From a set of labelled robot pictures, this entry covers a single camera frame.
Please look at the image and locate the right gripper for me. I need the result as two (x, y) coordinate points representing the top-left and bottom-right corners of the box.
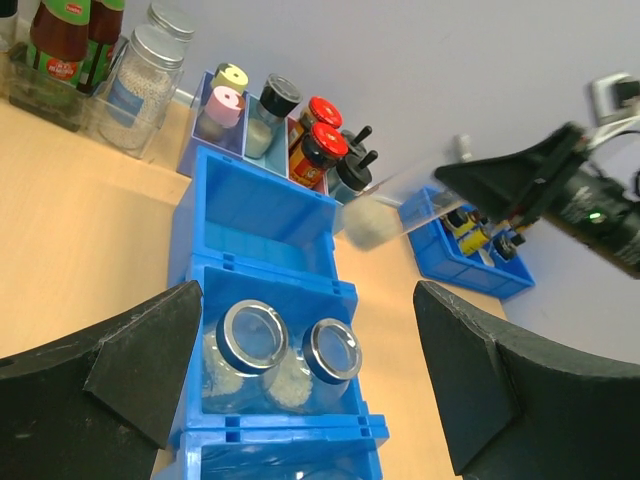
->
(434, 122), (639, 279)

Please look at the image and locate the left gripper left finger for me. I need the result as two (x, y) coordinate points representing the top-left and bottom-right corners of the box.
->
(1, 281), (202, 479)

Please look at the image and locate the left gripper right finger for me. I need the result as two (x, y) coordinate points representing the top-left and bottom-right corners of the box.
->
(413, 281), (639, 479)

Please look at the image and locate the lidded glass jar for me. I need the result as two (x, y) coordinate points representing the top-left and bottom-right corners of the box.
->
(341, 160), (464, 252)

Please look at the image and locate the large blue divided bin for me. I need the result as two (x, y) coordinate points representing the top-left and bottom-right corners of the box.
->
(160, 147), (389, 479)

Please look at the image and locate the black dispenser bottle tray front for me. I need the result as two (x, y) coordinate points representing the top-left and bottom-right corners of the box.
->
(492, 234), (526, 262)

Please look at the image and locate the yellow label bottle rear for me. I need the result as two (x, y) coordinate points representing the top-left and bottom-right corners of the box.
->
(442, 208), (476, 236)

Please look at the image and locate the yellow label bottle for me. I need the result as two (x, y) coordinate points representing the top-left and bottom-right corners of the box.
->
(442, 208), (476, 236)
(456, 222), (492, 256)

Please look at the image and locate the yellow label bottle front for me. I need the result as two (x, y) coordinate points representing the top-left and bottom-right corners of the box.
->
(456, 222), (492, 256)

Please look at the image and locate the blue tray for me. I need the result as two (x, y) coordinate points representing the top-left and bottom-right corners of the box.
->
(397, 184), (536, 301)

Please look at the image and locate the rear black dispenser bottle middle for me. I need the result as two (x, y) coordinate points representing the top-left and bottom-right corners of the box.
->
(341, 125), (373, 158)

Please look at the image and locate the black dispenser bottle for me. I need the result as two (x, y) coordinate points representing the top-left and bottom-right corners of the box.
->
(326, 150), (378, 204)
(341, 125), (373, 158)

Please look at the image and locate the front black dispenser bottle middle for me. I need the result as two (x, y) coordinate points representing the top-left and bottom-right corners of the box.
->
(326, 150), (378, 204)

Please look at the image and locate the front red-lid sauce jar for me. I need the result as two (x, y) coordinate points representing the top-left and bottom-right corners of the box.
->
(289, 122), (349, 189)

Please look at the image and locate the red-lid sauce jar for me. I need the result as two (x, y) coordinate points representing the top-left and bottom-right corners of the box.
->
(299, 96), (343, 129)
(289, 122), (349, 189)

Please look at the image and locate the rear red-lid sauce jar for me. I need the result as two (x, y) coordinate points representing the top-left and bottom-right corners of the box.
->
(299, 96), (343, 129)

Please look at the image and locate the pastel compartment organizer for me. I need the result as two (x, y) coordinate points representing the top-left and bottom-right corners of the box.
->
(175, 69), (346, 206)

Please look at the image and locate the grey-lid salt shaker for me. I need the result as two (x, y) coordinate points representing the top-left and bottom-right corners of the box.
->
(245, 73), (303, 159)

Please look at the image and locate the pink-cap spice bottle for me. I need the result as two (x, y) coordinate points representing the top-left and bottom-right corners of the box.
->
(195, 85), (245, 143)

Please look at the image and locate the clear plastic organizer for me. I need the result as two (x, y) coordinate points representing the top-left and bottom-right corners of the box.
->
(1, 37), (183, 159)

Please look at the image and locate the yellow-cap spice bottle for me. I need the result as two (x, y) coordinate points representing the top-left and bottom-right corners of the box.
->
(210, 63), (249, 95)

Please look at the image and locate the front silver-lid jar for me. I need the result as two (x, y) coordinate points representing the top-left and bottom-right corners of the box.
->
(98, 24), (184, 151)

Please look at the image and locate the silver-lid jar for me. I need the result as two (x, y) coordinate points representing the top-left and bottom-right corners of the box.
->
(146, 1), (196, 52)
(98, 24), (184, 151)

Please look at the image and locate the front yellow-cap sauce bottle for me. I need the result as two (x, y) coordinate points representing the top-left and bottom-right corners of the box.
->
(26, 0), (91, 87)

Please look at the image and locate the yellow-cap sauce bottle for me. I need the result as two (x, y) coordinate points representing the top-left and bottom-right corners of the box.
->
(26, 0), (91, 87)
(77, 0), (126, 93)

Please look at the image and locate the rear yellow-cap sauce bottle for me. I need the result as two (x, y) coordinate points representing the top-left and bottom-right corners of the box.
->
(77, 0), (126, 93)

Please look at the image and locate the rear silver-lid jar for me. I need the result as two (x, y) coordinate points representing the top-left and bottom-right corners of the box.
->
(146, 1), (196, 52)

